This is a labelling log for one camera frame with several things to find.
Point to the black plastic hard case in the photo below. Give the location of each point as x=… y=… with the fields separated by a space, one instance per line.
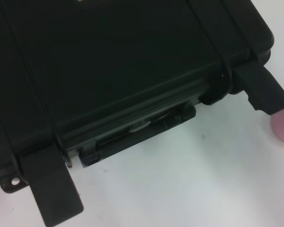
x=113 y=59

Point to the black case latch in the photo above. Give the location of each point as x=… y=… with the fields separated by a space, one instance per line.
x=54 y=189
x=265 y=92

